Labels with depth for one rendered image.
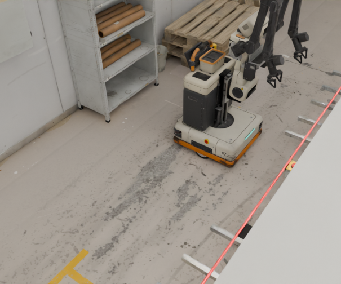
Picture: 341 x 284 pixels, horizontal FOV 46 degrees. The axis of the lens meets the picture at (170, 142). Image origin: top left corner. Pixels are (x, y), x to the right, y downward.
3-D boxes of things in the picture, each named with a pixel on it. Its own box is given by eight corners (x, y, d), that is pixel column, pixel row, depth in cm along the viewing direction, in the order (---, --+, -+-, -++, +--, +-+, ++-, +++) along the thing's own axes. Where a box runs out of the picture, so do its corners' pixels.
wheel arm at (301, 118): (296, 121, 299) (297, 116, 297) (298, 118, 301) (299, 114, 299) (356, 142, 280) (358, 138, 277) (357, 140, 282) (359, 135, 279)
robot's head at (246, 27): (235, 27, 306) (249, 16, 294) (248, 17, 319) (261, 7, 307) (246, 42, 307) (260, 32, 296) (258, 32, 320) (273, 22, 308)
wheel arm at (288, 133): (283, 136, 282) (284, 131, 279) (286, 133, 284) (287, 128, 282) (346, 160, 263) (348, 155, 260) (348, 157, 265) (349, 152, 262)
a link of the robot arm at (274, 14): (276, -5, 267) (269, 0, 260) (284, -3, 265) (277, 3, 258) (266, 52, 296) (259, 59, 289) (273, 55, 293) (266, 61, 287)
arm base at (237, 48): (238, 41, 305) (230, 47, 298) (246, 38, 299) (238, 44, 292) (243, 51, 308) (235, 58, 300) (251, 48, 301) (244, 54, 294)
